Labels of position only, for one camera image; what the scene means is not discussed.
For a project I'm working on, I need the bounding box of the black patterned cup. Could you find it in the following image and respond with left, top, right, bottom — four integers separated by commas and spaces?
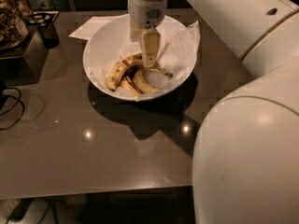
29, 11, 60, 49

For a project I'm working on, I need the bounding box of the black cable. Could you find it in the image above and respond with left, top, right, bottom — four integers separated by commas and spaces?
0, 86, 26, 132

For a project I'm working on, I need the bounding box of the large spotted banana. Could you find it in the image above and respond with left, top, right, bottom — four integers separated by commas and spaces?
106, 53, 174, 91

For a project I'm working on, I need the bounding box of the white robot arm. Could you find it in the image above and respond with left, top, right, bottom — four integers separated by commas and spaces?
187, 0, 299, 224

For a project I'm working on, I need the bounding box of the white bowl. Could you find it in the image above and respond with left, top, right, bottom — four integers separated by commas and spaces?
82, 13, 198, 102

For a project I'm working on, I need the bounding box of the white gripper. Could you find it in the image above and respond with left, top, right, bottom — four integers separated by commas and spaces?
128, 0, 167, 67

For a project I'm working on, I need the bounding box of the white power strip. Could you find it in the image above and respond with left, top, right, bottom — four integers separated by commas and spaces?
1, 199, 32, 219

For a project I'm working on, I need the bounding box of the white paper liner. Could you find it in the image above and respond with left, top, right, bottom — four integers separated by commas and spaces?
90, 20, 201, 103

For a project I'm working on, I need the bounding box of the small banana in bowl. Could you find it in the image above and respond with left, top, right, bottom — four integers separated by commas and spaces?
133, 69, 156, 93

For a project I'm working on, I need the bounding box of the dark box stand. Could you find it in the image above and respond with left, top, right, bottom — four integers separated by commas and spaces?
0, 26, 49, 86

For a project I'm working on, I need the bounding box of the dried flower arrangement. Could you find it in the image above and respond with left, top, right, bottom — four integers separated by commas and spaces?
0, 0, 31, 50

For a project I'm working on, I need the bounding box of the white paper sheet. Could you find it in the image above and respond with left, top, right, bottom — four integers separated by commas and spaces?
69, 16, 117, 40

